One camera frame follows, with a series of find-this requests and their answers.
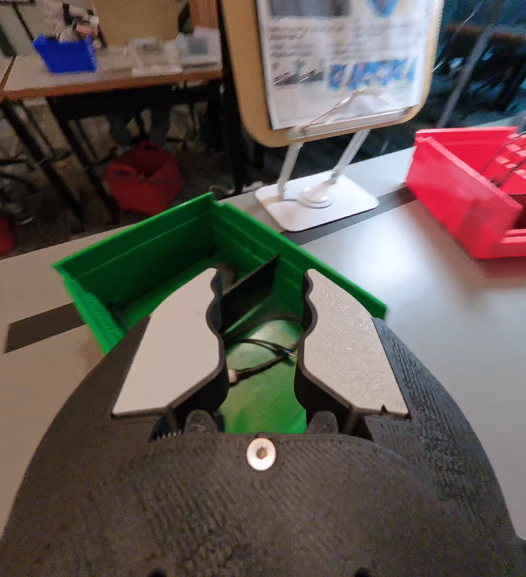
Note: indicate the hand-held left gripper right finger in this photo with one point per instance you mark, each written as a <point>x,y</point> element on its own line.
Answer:
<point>348,356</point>

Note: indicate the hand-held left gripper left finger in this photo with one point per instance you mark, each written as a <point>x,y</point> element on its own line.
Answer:
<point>172,351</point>

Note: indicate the green plastic bin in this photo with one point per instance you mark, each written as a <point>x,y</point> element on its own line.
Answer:
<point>132,266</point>

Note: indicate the small red plastic bin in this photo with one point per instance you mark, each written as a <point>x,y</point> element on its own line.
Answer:
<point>461,203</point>

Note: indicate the black divider of green bin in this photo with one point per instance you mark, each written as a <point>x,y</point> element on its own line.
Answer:
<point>249,293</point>

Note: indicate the background wooden table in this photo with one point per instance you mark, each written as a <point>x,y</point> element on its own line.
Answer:
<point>64,83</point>

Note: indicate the printed instruction sheet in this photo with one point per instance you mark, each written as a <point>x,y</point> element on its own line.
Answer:
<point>344,54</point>

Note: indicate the blue plastic bin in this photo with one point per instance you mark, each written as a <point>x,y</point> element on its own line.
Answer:
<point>64,56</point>

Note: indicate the cardboard box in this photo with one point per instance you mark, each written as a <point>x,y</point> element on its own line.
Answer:
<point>136,20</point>

